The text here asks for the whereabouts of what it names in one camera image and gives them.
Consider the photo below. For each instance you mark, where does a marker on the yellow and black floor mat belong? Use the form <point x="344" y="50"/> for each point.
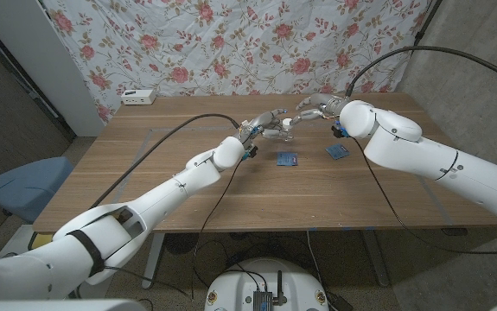
<point x="42" y="241"/>

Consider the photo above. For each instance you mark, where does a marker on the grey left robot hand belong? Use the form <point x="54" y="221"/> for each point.
<point x="263" y="123"/>

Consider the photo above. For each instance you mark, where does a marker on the floral backdrop cloth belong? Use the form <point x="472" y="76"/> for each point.
<point x="252" y="43"/>

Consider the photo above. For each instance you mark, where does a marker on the grey table leg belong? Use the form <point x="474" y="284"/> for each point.
<point x="375" y="259"/>

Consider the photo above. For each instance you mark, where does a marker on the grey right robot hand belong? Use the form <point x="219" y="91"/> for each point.
<point x="328" y="103"/>

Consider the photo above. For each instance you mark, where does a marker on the clear plastic medicine bottle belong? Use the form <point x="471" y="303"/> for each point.
<point x="288" y="129"/>

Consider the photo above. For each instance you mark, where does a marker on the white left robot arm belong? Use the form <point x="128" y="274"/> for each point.
<point x="157" y="203"/>

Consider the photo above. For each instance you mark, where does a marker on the white wall panel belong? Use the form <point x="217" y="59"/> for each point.
<point x="36" y="52"/>

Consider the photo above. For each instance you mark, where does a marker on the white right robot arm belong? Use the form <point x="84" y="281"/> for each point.
<point x="425" y="151"/>

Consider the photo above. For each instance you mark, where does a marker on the black backdrop stand pole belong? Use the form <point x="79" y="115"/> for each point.
<point x="425" y="21"/>

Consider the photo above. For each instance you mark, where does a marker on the blue padded chair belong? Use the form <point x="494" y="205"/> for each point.
<point x="27" y="185"/>

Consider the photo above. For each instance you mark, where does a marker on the white power strip box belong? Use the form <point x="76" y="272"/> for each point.
<point x="138" y="97"/>

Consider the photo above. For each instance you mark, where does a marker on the white table leg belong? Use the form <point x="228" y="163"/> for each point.
<point x="153" y="259"/>

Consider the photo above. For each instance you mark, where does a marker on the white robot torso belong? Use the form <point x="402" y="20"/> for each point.
<point x="235" y="285"/>

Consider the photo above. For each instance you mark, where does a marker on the blue sugar packet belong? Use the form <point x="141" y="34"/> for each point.
<point x="337" y="151"/>
<point x="287" y="159"/>

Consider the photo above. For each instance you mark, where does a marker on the black computer box with antenna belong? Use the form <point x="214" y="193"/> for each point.
<point x="263" y="300"/>

